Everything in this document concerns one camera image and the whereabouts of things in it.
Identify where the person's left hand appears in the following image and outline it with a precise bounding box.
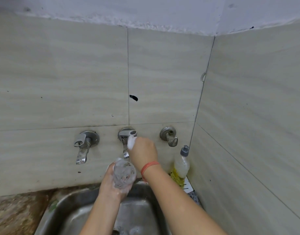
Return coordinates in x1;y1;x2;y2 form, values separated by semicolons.
98;163;131;201

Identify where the person's right hand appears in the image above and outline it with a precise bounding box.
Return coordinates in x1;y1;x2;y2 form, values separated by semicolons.
126;134;160;172

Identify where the clear glass cup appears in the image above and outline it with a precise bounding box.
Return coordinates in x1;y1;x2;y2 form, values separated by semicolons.
112;158;137;194

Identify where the yellow dish soap bottle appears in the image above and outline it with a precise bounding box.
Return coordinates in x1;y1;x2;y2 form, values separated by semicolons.
170;145;191;187

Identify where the person's left forearm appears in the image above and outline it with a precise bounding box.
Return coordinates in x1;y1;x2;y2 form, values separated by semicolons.
79;196;122;235

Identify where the person's right forearm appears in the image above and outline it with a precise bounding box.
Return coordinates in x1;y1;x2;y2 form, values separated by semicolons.
141;165;229;235

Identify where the orange wrist thread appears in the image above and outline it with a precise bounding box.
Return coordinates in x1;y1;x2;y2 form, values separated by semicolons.
140;161;161;183

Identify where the stainless steel sink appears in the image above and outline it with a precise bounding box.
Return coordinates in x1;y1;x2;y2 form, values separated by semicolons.
34;178;172;235

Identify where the chrome wall tap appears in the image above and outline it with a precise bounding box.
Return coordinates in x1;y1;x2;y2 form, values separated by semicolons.
73;130;100;165
117;127;138;159

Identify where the grey wall valve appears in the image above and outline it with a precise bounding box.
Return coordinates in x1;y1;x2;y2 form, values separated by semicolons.
159;126;179;148

